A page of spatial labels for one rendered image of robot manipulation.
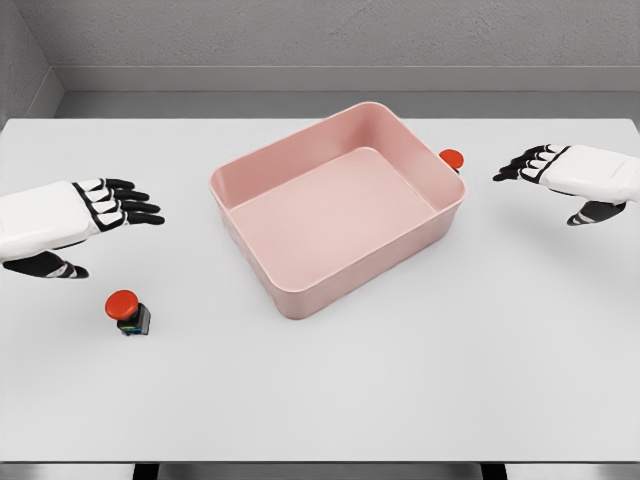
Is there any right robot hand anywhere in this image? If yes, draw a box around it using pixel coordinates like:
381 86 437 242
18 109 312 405
492 143 640 227

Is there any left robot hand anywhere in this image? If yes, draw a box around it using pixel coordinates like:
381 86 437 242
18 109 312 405
0 177 166 280

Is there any pink rectangular basket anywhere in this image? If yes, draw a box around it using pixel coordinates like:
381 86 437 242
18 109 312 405
208 101 467 321

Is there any red button industrial switch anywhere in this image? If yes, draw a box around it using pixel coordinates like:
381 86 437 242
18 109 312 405
438 149 465 174
104 290 153 338

